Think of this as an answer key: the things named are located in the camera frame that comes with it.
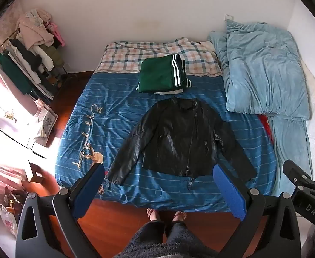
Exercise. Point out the small wooden stool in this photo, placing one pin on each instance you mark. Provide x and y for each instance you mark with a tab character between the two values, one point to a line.
33	170

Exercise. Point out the person's leg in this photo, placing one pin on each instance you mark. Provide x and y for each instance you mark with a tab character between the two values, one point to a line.
184	236
146	239

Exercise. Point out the white plastic bag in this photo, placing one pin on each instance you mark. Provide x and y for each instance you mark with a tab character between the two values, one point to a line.
9	221

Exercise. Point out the white wall socket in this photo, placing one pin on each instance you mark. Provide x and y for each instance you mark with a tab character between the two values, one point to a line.
228	17

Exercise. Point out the beige printed tote bag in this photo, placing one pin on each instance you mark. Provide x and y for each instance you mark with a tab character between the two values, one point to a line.
46	121

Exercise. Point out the plaid blanket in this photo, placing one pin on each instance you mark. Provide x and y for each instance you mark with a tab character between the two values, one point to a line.
125	56

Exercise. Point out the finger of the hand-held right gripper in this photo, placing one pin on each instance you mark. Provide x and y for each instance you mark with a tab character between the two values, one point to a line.
294	173

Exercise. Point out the person's right leg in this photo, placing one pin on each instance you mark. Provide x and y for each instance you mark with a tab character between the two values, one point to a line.
184	236

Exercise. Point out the black leather jacket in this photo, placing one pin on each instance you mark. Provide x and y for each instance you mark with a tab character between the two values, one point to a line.
173	139

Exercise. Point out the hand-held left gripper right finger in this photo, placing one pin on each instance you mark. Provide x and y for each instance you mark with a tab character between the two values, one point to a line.
230	190

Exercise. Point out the person's left leg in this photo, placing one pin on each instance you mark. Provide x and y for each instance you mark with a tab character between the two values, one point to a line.
146	239

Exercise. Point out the light blue pillow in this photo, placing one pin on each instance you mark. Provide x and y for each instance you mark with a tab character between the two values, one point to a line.
262	67

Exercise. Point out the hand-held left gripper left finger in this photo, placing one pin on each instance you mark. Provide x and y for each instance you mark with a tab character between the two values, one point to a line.
88	186

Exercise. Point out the bed with blue striped sheet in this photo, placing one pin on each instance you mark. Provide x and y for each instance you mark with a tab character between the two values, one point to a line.
106	113

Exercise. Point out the folded green striped garment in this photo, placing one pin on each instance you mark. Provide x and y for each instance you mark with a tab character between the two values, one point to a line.
157	75

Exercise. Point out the red cloth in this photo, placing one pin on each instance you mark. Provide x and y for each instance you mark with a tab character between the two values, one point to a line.
266	127

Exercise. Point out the clothes rack with hanging clothes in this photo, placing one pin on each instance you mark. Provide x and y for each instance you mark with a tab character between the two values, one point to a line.
25	59

